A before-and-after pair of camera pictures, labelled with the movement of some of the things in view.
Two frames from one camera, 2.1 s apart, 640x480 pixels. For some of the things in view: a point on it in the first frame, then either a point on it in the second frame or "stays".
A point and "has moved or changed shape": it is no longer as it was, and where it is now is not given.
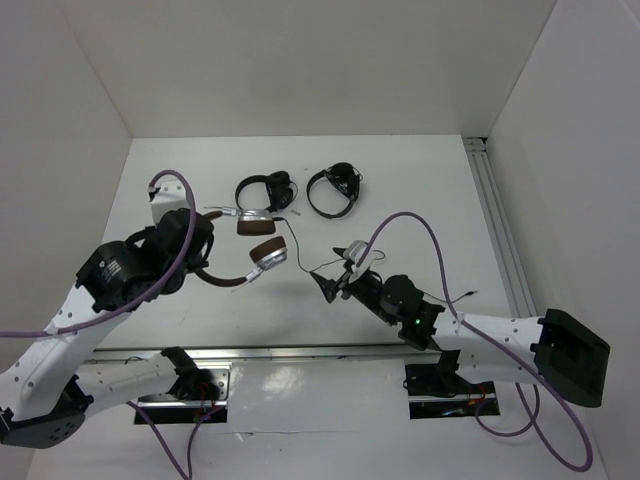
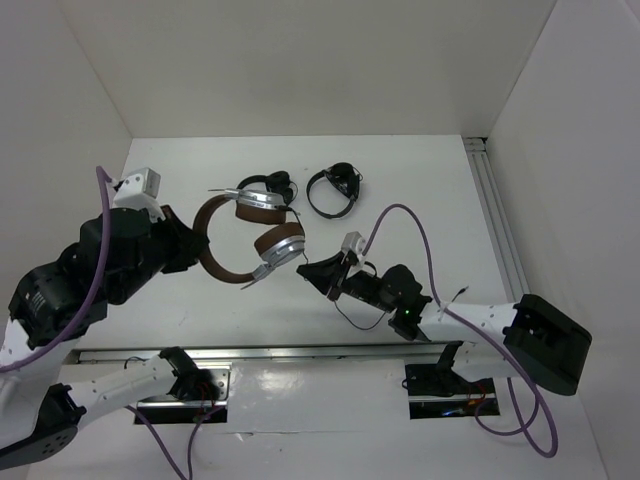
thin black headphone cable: x=378 y=250 → x=338 y=309
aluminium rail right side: x=510 y=266 stays
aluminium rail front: x=216 y=354 stays
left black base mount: x=207 y=382 stays
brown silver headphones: x=269 y=254 has moved or changed shape
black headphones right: x=345 y=178 stays
